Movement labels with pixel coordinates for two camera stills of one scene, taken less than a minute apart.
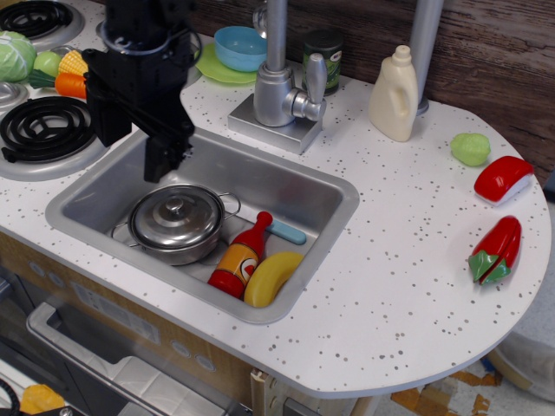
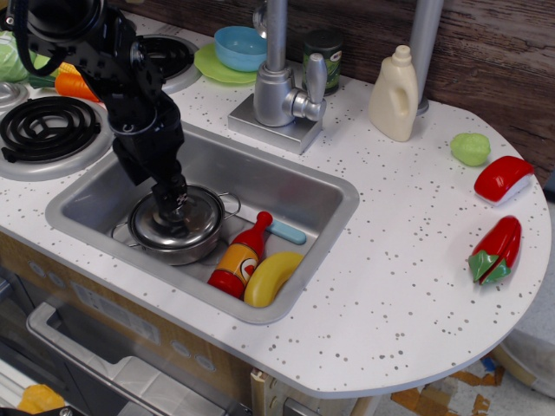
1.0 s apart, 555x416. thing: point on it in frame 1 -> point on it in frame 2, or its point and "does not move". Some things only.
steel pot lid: (176, 217) does not move
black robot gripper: (136, 79) -> (148, 142)
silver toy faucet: (276, 112) does not move
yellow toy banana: (268, 281) does not move
